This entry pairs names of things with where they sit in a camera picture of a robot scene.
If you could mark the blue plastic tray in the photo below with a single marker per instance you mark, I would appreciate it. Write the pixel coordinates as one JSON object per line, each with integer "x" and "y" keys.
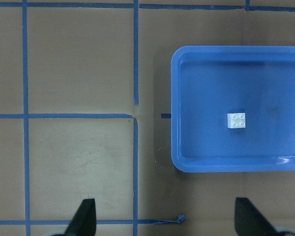
{"x": 207, "y": 83}

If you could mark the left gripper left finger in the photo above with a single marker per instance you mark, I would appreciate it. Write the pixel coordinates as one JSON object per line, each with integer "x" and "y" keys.
{"x": 83, "y": 222}

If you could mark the brown paper table cover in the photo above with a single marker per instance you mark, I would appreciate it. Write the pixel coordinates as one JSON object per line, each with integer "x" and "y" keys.
{"x": 85, "y": 113}

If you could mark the white block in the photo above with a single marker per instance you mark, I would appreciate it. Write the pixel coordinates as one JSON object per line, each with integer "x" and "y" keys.
{"x": 236, "y": 120}

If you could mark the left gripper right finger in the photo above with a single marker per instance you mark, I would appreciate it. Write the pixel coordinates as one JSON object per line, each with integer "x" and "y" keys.
{"x": 249, "y": 221}

